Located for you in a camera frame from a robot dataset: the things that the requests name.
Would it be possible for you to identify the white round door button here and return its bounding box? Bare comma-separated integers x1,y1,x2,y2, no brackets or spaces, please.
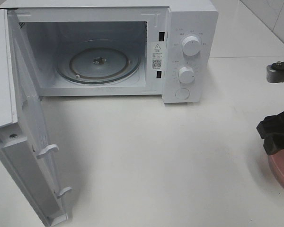
175,88,190,100

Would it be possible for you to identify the white microwave door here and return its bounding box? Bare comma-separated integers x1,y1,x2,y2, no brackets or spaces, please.
0,9,71,227

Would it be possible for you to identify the white lower timer knob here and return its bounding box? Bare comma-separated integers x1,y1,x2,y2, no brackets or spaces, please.
178,67,195,84

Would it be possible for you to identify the white microwave oven body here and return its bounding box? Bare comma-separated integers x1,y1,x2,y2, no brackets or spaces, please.
0,0,218,103

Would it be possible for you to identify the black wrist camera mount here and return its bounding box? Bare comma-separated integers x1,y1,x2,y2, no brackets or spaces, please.
266,61,284,83

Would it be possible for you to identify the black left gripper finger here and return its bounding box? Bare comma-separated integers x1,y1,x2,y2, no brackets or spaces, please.
257,114,284,139

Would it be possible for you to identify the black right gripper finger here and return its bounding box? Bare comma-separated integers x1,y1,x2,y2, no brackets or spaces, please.
263,135,284,156

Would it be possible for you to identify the white warning label sticker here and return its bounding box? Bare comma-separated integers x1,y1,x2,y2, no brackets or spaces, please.
151,42,166,70

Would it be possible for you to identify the white upper power knob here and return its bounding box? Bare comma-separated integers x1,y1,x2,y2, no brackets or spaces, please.
180,34,202,56

